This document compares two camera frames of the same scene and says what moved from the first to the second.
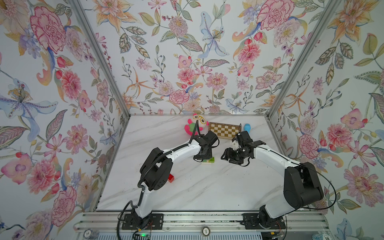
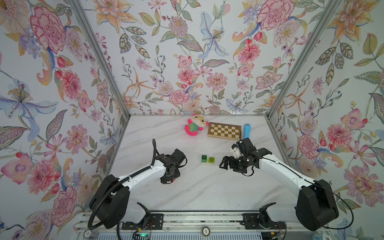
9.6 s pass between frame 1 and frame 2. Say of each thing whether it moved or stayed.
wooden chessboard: stayed
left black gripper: moved
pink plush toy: stayed
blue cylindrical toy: stayed
